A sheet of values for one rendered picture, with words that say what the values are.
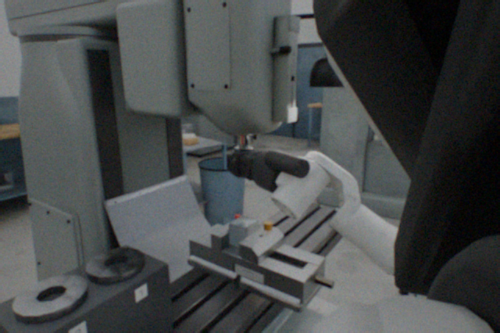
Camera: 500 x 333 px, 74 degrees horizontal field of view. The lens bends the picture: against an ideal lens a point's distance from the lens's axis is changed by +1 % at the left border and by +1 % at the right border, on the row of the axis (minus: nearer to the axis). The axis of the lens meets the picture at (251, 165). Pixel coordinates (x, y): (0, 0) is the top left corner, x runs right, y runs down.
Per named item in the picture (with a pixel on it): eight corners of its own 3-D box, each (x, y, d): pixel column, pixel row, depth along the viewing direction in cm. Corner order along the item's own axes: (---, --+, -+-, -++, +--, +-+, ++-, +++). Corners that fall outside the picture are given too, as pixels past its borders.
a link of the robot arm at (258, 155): (272, 140, 79) (304, 148, 70) (272, 177, 82) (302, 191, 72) (226, 145, 73) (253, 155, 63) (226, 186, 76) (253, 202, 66)
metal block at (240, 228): (258, 240, 87) (258, 219, 85) (245, 249, 82) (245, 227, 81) (242, 234, 90) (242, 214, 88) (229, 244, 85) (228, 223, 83)
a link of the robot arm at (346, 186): (308, 157, 66) (365, 199, 62) (280, 190, 64) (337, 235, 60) (311, 144, 60) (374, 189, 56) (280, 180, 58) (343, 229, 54)
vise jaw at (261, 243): (283, 243, 86) (284, 230, 85) (258, 265, 76) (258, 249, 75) (265, 237, 90) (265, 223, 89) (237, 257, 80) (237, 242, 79)
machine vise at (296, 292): (327, 280, 83) (330, 240, 80) (301, 314, 71) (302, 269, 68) (220, 241, 102) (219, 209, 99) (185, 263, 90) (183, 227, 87)
